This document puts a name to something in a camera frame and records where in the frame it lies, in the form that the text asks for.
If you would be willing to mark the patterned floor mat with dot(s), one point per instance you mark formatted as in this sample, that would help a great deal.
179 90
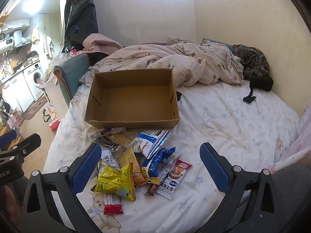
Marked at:
34 108

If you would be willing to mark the pink cloth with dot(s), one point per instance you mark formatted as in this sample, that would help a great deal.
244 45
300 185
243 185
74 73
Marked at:
102 43

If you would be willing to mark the teal cushion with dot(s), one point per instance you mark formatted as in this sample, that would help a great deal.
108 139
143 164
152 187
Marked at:
71 75

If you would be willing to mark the blue and white snack bag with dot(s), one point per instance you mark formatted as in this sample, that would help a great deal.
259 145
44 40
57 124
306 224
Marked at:
150 142

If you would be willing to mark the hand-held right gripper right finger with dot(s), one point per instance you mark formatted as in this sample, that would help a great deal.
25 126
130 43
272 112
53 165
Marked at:
215 167

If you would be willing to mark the tan snack packet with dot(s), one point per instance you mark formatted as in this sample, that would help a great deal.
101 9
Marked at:
132 165

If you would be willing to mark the pink printed blanket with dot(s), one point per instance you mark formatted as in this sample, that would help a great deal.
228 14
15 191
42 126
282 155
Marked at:
296 145

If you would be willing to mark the white stick snack packet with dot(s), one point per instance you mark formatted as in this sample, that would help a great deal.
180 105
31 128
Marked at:
167 168

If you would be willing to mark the person's left forearm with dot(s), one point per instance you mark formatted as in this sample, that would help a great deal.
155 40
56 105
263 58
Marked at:
9 206

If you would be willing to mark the red and white snack bar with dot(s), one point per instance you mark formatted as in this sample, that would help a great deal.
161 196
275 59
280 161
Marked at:
112 203

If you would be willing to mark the checked bear print duvet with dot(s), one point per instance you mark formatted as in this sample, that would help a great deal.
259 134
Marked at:
170 58

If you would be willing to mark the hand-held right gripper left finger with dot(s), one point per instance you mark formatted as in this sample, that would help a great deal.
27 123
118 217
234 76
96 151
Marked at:
86 167

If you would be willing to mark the plaid pink snack bar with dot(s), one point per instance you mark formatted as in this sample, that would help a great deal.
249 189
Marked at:
107 132

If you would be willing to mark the brown cardboard box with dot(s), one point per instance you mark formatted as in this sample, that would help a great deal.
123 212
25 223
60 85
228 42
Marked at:
136 102

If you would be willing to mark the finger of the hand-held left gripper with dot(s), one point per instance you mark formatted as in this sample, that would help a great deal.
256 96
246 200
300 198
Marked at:
7 137
26 144

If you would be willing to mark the orange striped snack packet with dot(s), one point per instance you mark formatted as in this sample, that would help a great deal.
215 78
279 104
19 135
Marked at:
120 139

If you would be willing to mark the white washing machine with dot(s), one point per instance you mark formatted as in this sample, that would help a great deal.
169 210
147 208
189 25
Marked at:
34 80

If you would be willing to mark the small brown snack packet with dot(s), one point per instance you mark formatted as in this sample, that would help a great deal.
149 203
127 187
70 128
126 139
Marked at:
151 189

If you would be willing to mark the white water heater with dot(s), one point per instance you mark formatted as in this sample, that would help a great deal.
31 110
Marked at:
8 44

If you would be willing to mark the dark brown snack packet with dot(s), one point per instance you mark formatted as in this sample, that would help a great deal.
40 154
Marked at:
107 143

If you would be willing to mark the white red-topped snack packet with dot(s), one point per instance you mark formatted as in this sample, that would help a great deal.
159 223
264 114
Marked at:
175 177

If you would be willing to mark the blue cartoon snack packet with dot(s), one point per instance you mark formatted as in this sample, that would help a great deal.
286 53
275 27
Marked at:
158 163

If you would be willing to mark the yellow snack packet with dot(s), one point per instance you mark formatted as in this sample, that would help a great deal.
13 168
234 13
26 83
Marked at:
115 182

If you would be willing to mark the small white snack packet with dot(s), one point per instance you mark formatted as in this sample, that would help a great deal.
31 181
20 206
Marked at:
109 160

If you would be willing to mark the white kitchen cabinet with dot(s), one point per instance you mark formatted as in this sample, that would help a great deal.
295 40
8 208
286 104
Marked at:
17 92

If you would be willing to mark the blue pillow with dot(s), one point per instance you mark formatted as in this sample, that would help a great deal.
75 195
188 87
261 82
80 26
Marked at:
216 42

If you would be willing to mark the red and white bag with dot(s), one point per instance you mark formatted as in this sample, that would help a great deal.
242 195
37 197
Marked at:
52 120

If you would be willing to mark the camouflage cloth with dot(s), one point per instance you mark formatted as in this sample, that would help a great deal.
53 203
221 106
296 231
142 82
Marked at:
255 63

